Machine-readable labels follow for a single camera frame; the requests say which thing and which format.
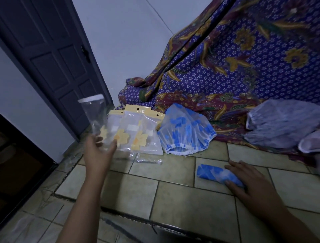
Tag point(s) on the dark panelled door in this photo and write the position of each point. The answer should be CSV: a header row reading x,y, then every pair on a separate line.
x,y
53,57

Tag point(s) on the dark wooden furniture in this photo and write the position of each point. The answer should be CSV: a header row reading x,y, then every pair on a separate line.
x,y
20,170

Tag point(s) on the person's right hand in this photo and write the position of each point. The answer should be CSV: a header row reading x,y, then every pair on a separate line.
x,y
257,192

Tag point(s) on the person's left forearm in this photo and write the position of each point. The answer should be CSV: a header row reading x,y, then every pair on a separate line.
x,y
80,212

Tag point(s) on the person's left hand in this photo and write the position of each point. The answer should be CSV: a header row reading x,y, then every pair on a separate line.
x,y
96,159

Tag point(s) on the small yellow flower packet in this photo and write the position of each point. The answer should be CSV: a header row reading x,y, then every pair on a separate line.
x,y
113,125

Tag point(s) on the person's left thumb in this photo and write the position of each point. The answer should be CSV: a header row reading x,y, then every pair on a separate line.
x,y
111,147

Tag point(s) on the large yellow flower packet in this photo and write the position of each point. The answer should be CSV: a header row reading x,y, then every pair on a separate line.
x,y
142,132

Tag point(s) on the person's right thumb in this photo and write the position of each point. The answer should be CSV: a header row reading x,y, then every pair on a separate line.
x,y
235,187

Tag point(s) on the person's right forearm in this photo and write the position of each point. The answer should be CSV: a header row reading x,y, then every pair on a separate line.
x,y
295,229

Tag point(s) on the blue floral shower cap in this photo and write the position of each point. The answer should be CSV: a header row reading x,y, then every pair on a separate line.
x,y
215,174
183,130

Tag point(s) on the small clear plastic wrapper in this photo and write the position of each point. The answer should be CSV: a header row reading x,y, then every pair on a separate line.
x,y
149,159

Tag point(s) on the clear plastic bag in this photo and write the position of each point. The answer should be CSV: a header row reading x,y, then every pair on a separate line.
x,y
95,114

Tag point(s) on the purple batik cloth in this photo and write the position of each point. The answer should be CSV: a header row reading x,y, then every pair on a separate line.
x,y
237,62

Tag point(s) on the white shower cap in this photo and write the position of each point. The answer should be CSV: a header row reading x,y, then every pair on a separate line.
x,y
311,142

